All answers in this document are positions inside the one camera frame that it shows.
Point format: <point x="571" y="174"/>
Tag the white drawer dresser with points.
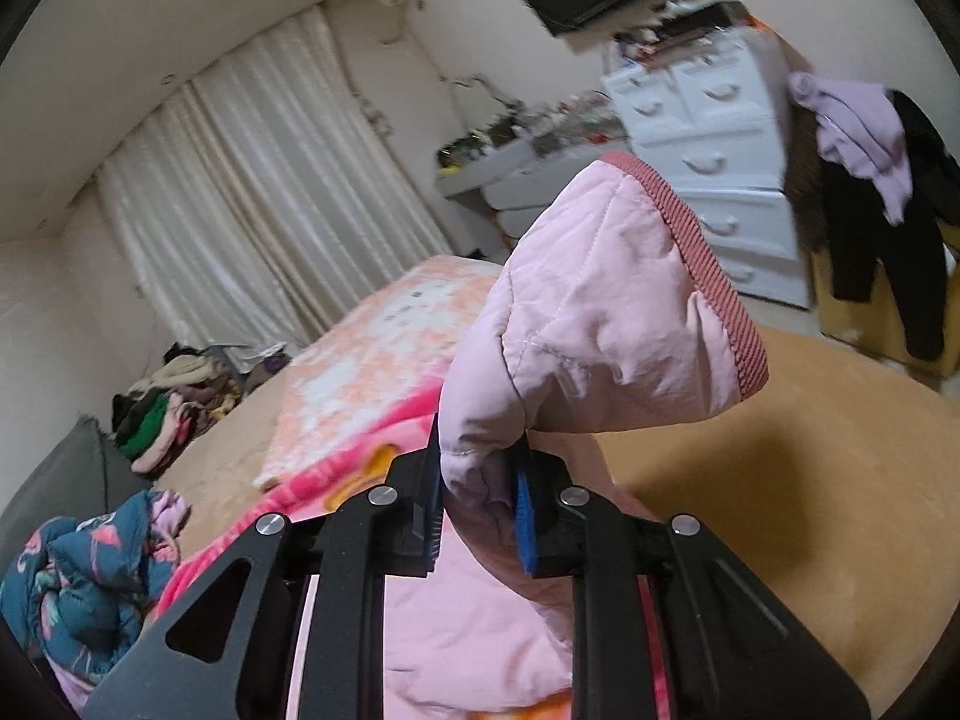
<point x="714" y="122"/>

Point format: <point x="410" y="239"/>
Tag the peach white patterned blanket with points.
<point x="390" y="344"/>

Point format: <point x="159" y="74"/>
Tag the pile of folded clothes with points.
<point x="157" y="418"/>

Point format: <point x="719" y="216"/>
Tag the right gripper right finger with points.
<point x="668" y="622"/>

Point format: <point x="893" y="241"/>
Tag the pink cartoon fleece blanket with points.
<point x="457" y="645"/>

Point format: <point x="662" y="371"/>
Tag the grey upholstered headboard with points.
<point x="83" y="476"/>

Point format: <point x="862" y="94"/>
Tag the black garment on chair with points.
<point x="861" y="241"/>

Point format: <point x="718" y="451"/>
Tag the tan bed sheet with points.
<point x="838" y="485"/>

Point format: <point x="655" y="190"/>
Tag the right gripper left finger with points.
<point x="289" y="621"/>

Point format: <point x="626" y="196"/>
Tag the pink quilted jacket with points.
<point x="612" y="314"/>

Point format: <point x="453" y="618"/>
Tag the clutter on vanity desk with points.
<point x="588" y="118"/>

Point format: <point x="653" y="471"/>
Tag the lilac garment on chair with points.
<point x="858" y="128"/>

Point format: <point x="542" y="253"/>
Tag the teal floral duvet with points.
<point x="76" y="596"/>

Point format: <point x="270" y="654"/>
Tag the white striped curtain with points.
<point x="258" y="204"/>

